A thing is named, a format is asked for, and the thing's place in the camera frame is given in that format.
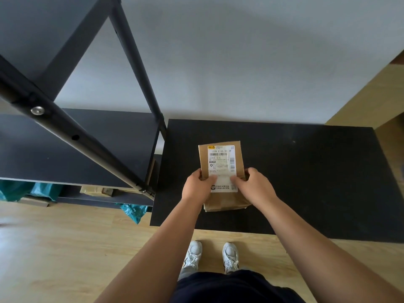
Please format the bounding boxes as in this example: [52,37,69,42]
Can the small cardboard box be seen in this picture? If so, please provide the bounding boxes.
[80,185,114,198]

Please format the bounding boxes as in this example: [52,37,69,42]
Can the person's dark shorts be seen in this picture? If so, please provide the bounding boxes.
[170,270,305,303]

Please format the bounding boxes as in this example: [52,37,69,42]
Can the person's left hand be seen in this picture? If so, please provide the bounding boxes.
[181,168,218,205]

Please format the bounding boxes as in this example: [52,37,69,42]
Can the white shipping label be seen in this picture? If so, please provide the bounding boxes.
[207,145,238,193]

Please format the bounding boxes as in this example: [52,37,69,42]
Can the person's white sneaker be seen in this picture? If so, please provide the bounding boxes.
[222,242,239,274]
[182,240,203,270]

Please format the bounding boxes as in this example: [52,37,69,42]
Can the black metal shelving unit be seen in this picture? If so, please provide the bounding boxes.
[0,0,168,208]

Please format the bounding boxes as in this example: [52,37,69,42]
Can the person's left forearm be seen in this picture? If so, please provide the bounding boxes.
[95,195,202,303]

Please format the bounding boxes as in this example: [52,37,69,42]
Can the brown cardboard parcel box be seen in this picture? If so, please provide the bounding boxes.
[198,141,252,213]

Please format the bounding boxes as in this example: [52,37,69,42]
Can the person's right forearm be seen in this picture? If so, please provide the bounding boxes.
[257,197,404,303]

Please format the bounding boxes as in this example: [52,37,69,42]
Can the teal plastic bag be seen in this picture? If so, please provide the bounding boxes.
[116,203,149,225]
[0,180,64,202]

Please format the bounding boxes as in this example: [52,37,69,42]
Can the person's right white sneaker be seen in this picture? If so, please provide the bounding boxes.
[222,242,239,274]

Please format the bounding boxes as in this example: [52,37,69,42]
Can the person's right hand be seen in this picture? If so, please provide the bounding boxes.
[230,167,278,210]

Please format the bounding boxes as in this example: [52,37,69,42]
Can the person's left white sneaker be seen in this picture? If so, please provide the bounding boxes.
[182,240,203,270]

